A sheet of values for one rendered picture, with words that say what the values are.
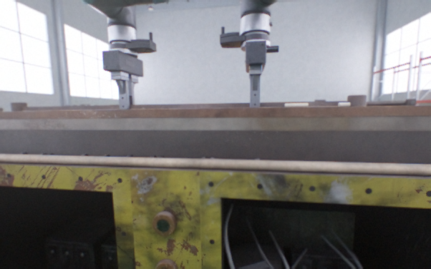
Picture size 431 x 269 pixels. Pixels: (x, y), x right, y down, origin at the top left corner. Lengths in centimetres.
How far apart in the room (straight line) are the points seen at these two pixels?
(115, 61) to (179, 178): 35
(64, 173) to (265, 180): 46
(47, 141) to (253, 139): 56
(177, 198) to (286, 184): 23
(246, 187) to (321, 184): 15
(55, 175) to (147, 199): 24
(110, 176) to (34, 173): 21
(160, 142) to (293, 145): 32
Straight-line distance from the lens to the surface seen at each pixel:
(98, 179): 57
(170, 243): 55
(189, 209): 50
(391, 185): 52
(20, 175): 72
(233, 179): 45
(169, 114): 54
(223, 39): 59
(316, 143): 53
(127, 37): 68
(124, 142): 60
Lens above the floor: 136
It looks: 7 degrees down
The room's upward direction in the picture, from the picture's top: 1 degrees counter-clockwise
